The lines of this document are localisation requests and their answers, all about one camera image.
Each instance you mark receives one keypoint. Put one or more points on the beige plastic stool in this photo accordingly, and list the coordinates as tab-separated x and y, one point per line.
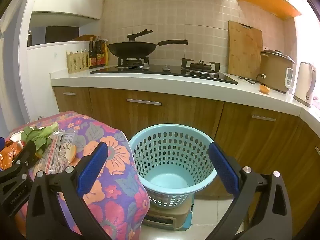
170	217

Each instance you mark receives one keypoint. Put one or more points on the yellow bottle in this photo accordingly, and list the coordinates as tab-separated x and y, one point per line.
107	53

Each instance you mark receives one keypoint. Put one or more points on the cream electric kettle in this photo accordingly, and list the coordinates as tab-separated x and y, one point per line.
303	85

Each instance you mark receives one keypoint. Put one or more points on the yellow plastic utensil basket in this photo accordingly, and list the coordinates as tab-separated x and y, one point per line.
77	62

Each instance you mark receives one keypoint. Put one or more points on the white orange wall cabinet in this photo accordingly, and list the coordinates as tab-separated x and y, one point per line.
265	2

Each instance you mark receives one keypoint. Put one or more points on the small orange peel piece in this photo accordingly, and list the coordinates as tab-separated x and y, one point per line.
264	89

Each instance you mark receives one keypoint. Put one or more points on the wooden base cabinet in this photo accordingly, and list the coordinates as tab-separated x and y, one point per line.
175	110

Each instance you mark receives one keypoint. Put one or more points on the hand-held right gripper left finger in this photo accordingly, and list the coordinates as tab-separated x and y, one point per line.
93	163

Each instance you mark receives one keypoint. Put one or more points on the small dark bottle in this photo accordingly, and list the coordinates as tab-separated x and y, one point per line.
29	39

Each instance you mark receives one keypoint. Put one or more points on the orange snack wrapper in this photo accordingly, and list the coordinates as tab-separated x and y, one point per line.
7	158

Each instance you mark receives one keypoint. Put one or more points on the colourful box on counter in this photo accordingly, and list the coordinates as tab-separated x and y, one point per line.
100	53

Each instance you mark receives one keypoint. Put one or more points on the light blue plastic basket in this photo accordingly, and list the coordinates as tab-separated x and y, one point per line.
172	180

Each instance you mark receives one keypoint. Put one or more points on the white kitchen countertop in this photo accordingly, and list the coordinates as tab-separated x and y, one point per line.
150	83

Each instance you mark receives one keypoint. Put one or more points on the wooden cutting board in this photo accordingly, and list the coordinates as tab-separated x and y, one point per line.
245	50

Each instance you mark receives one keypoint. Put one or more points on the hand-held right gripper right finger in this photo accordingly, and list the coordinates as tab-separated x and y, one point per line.
222	165

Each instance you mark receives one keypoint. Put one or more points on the black gas stove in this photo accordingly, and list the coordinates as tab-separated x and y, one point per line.
162	73

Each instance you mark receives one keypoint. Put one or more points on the beige rice cooker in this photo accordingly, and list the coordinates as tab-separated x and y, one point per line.
273	72

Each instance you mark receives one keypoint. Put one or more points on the torn bread piece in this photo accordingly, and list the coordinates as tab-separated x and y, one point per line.
72	152

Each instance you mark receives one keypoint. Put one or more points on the black wok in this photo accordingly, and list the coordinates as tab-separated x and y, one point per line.
132	49

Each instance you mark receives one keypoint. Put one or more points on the slim dark sauce bottle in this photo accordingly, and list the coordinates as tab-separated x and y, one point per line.
92	55

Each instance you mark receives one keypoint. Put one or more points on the green bok choy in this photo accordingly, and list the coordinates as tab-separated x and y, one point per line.
42	136

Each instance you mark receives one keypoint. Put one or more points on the floral tablecloth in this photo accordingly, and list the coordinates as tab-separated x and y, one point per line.
117	185

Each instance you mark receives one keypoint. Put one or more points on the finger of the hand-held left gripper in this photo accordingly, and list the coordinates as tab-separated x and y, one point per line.
1	143
23	156

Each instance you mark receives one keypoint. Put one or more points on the clear plastic noodle packet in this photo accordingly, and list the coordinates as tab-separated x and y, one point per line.
55	155

